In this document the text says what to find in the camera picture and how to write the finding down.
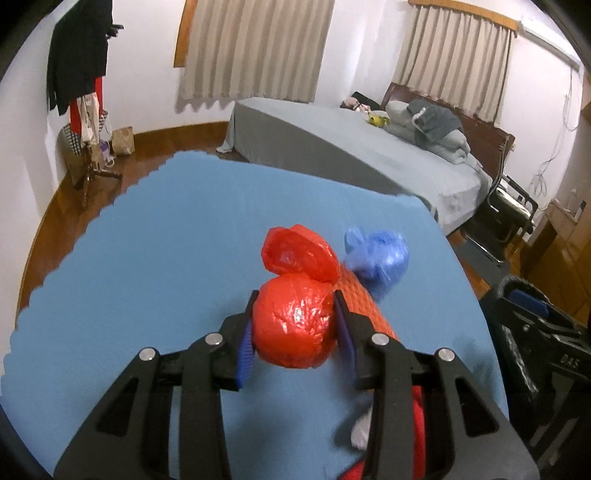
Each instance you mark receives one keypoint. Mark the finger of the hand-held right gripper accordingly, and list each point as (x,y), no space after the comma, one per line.
(526,325)
(531,302)

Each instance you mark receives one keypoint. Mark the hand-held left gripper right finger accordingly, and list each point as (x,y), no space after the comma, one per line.
(346,337)

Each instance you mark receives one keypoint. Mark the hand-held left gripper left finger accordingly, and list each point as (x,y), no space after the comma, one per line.
(244,360)

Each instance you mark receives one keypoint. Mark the trash bin with black bag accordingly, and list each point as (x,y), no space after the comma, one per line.
(519,364)

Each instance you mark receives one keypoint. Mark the red plastic bag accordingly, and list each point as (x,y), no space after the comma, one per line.
(295,323)

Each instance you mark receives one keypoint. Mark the orange foam net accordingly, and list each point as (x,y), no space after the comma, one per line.
(364,300)

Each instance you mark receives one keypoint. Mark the grey floor mat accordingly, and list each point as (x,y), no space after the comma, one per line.
(475,263)

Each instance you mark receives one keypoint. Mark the blue plastic bag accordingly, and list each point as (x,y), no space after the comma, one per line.
(378,254)

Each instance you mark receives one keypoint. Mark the wooden side table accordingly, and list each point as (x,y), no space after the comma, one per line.
(565,219)

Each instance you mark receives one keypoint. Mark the black metal chair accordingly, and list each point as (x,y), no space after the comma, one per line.
(503,212)

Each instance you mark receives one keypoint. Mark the crumpled white tissue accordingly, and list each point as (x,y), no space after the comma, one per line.
(361,434)

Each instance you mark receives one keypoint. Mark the blue towel mat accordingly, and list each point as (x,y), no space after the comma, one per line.
(138,254)

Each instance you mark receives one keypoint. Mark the dark wooden headboard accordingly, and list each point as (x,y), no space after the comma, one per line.
(485,134)

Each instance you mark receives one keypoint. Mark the bed with grey sheet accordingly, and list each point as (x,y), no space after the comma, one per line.
(323,134)

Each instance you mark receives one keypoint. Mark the dark grey garment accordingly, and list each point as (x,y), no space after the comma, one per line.
(436,120)

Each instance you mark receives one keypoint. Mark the yellow plush toy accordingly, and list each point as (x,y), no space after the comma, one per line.
(378,120)

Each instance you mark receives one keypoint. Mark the folded grey blanket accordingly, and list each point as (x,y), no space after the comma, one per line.
(401,117)

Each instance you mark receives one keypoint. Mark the pink plush toy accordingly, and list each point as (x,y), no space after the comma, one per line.
(358,105)

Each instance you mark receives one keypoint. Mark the black pillow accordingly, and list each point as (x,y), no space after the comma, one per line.
(367,98)

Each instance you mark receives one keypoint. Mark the wooden coat rack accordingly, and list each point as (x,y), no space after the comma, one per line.
(87,175)

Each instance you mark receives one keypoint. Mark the brown paper bag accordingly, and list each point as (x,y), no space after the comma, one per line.
(123,142)

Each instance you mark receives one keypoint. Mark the white purple bag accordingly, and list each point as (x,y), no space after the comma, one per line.
(106,152)

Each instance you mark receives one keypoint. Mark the narrow beige curtain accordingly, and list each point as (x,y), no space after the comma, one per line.
(452,60)

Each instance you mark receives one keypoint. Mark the white air conditioner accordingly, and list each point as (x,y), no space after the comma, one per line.
(554,44)

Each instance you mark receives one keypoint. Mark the checkered bag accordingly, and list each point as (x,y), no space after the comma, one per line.
(69,141)

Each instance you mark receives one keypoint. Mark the floral garment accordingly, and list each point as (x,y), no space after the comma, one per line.
(90,120)

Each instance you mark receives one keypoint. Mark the short wooden window pelmet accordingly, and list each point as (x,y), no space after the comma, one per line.
(480,10)

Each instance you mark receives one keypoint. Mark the red garment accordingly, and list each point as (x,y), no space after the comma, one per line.
(75,115)

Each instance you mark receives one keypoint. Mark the wide beige curtain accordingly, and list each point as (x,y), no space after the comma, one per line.
(254,46)

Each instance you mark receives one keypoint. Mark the black jacket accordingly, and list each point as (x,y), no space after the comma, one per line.
(78,50)

